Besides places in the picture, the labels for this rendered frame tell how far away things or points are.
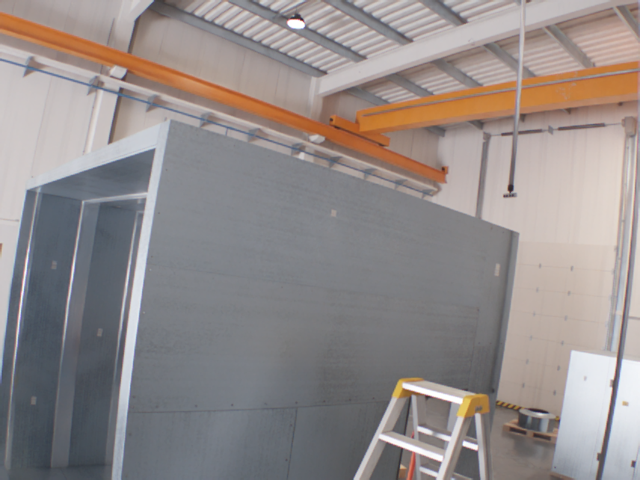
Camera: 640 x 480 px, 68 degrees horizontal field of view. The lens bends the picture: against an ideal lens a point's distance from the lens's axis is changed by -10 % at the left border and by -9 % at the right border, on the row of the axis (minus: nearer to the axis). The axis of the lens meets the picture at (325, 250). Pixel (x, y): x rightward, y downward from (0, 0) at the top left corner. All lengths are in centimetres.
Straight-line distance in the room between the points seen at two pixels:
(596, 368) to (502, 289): 529
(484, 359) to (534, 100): 774
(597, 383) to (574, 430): 84
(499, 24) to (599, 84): 210
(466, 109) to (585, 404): 637
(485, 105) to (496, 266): 797
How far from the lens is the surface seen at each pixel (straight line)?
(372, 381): 277
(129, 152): 243
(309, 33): 1173
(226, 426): 229
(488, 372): 367
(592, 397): 884
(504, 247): 364
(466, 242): 326
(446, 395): 211
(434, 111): 1210
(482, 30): 1051
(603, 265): 1345
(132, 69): 1080
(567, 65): 1277
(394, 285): 277
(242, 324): 221
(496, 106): 1115
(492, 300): 356
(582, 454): 901
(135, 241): 562
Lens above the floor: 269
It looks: 3 degrees up
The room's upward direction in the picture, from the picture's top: 8 degrees clockwise
